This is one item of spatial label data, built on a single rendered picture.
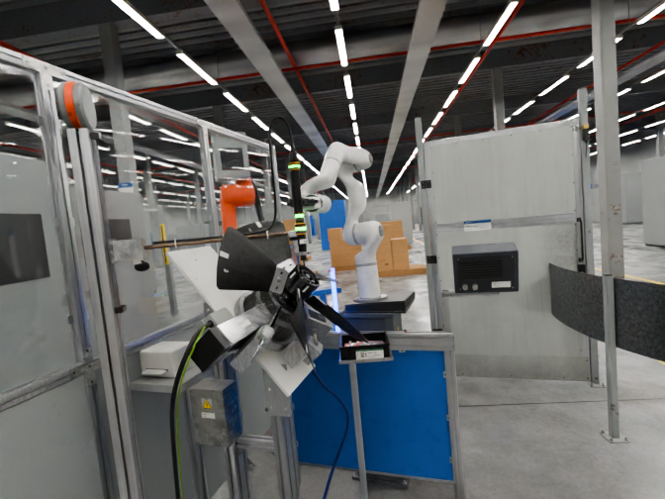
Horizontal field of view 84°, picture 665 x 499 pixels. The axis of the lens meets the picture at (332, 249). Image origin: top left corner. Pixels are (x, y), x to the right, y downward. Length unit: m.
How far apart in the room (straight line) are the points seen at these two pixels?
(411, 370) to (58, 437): 1.40
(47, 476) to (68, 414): 0.18
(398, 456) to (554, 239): 2.00
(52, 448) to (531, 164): 3.17
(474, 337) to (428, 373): 1.49
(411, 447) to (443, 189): 1.95
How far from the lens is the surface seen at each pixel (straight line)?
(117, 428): 1.61
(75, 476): 1.73
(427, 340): 1.81
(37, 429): 1.59
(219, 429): 1.58
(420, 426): 2.02
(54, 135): 1.65
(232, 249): 1.25
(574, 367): 3.50
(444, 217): 3.16
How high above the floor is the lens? 1.41
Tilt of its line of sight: 4 degrees down
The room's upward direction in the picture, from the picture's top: 5 degrees counter-clockwise
